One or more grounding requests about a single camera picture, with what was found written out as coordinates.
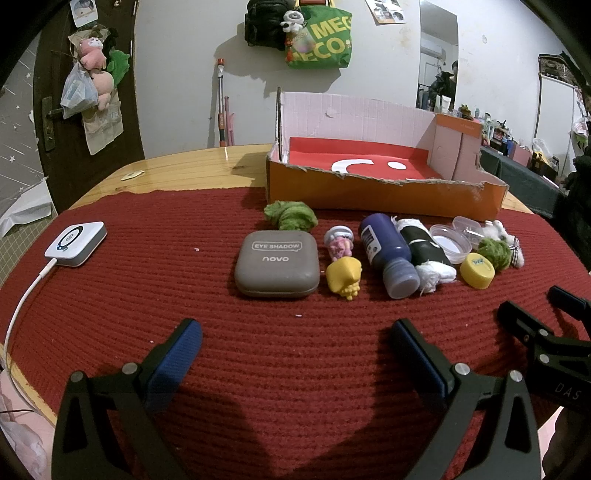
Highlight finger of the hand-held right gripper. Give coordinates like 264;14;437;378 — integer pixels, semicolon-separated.
498;300;557;352
549;285;591;319

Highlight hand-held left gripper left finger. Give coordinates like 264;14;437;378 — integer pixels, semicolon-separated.
52;318;204;480

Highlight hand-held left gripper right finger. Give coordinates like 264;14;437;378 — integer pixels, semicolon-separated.
390;318;542;480

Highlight yellow round jar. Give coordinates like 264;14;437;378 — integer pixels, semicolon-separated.
459;253;496;289

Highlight green yarn pompom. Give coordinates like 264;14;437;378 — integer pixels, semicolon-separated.
477;237;513;272
264;200;318;232

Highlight white plush keychain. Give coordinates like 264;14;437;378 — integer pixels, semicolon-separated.
482;220;526;268

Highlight clear round container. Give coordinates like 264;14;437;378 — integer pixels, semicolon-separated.
429;224;472;265

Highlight black and white cloth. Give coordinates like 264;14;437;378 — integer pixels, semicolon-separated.
392;217;458;296

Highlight small clear square box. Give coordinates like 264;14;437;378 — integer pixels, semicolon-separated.
452;216;485;241

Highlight yellow rubber toy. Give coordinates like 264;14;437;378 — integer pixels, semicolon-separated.
326;257;362;302

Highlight dark blue bottle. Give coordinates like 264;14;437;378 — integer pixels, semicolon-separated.
359;213;421;299

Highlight grey eyeshadow case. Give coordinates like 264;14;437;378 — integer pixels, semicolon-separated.
234;231;320;298

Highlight pink figurine toy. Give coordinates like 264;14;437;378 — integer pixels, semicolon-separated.
323;225;355;261

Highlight orange cardboard box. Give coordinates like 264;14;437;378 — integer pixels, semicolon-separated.
265;87;509;222

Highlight red knitted mat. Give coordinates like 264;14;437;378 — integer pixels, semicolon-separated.
0;187;591;480

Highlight dark green covered table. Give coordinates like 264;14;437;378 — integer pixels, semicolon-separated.
480;145;573;217

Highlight white charging pad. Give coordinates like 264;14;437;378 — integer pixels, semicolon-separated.
44;221;108;267

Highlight row of bottles and toys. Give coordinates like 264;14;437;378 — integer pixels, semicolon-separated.
431;95;573;181

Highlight pink bedding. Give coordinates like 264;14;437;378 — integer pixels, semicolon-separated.
0;364;56;480

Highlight white cabinet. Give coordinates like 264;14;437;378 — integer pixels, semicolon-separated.
538;53;583;167

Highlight dark wooden door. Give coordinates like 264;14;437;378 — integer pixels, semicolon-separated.
32;0;146;215

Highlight beige hanging organizer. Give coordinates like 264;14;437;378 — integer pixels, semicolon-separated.
82;90;124;155

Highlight pink stick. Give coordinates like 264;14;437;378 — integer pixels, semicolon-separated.
223;96;236;146

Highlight peach plush toy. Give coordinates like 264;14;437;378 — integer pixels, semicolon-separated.
92;71;114;112

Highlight clear plastic bag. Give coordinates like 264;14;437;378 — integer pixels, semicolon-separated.
61;62;100;120

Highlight green plush toy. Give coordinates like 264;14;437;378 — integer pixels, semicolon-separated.
107;48;132;88

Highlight pink plush toy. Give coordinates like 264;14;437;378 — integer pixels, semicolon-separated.
78;38;105;70

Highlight green tote bag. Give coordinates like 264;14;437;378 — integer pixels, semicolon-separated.
285;4;354;70

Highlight black bag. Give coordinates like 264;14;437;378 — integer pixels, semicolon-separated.
245;0;301;47

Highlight white cable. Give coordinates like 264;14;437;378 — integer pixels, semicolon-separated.
0;258;58;370

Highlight metal door handle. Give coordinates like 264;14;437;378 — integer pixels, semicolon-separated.
41;97;65;152

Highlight orange and white mop handle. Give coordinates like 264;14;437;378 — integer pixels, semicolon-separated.
216;58;229;147

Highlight wall mirror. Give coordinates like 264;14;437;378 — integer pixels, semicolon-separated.
418;0;460;114

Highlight pastel pompom keychain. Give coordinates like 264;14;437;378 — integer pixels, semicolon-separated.
288;32;317;63

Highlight wall photos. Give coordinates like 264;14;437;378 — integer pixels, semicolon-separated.
365;0;408;25

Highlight wall poster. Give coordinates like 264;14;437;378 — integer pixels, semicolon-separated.
69;0;100;27

